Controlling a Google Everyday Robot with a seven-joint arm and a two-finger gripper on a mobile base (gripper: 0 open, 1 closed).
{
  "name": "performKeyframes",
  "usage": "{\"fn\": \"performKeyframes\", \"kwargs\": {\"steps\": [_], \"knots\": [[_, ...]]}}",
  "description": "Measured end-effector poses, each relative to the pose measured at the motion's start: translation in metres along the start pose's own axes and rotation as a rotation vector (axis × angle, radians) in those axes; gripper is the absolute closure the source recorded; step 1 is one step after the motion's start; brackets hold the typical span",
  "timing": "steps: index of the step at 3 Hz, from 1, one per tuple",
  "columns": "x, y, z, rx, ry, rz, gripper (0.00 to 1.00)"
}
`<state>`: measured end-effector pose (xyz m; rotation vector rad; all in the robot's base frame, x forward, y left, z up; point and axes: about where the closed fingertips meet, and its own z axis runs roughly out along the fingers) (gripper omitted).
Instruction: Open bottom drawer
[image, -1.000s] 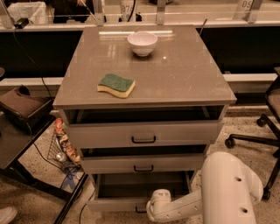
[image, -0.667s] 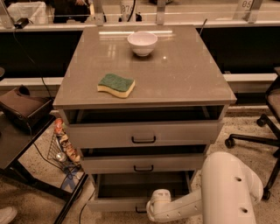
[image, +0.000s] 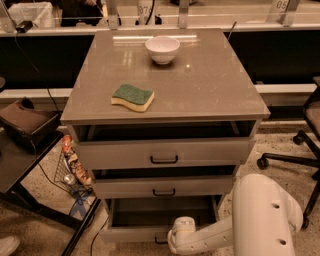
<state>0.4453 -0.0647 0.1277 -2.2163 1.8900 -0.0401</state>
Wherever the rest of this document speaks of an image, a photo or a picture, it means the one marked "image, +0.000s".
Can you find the grey bottom drawer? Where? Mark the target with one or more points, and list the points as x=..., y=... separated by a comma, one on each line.
x=150, y=219

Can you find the grey drawer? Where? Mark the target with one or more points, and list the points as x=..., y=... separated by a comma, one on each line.
x=158, y=187
x=150, y=219
x=164, y=153

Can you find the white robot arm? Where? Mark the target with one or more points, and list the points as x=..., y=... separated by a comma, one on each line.
x=264, y=218

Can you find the grey drawer cabinet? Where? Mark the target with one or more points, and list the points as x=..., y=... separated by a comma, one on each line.
x=204, y=93

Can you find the grey top drawer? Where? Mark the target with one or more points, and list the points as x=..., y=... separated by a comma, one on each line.
x=164, y=153

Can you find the grey middle drawer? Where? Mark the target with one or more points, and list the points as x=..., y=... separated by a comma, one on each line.
x=158, y=187

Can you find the green yellow sponge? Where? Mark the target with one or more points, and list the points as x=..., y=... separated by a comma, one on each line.
x=133, y=98

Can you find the white ceramic bowl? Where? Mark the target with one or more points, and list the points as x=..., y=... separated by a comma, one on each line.
x=162, y=49

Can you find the dark brown box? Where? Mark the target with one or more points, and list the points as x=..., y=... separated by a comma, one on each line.
x=31, y=128

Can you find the black side table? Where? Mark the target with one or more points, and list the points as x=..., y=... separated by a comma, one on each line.
x=16, y=163

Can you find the white plastic bag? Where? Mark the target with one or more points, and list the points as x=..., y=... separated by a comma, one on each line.
x=39, y=13

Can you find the black power adapter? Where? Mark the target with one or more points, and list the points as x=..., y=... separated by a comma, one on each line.
x=24, y=26

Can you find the white shoe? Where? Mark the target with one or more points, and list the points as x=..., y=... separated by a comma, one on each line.
x=8, y=245

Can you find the wire basket with snacks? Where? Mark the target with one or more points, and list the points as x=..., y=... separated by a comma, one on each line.
x=70, y=173

